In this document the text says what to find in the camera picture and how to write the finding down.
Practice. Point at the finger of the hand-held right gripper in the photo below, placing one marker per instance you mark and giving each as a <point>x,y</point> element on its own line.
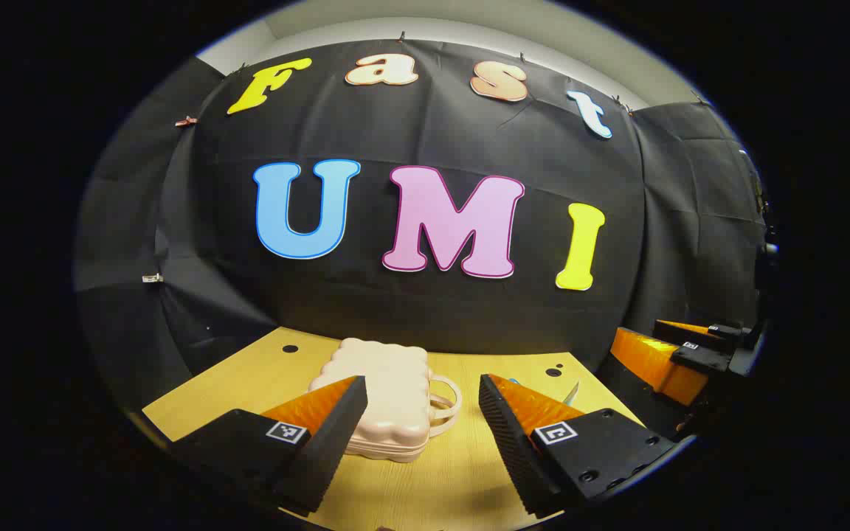
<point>683,332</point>
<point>698,359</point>

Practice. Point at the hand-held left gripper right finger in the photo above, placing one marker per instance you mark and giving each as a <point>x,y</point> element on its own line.
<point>506,435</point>

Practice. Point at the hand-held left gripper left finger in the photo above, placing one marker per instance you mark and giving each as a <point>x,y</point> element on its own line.
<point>336,435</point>

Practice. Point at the pale pink suitcase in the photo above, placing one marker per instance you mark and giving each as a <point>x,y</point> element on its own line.
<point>381,376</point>

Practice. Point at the blue cone-shaped tube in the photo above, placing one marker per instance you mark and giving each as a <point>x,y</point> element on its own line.
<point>572,392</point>

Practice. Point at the white cloth clip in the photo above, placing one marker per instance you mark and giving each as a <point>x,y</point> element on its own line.
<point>152,278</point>

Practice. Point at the red cloth clip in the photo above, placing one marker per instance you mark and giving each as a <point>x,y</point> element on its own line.
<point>186,121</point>

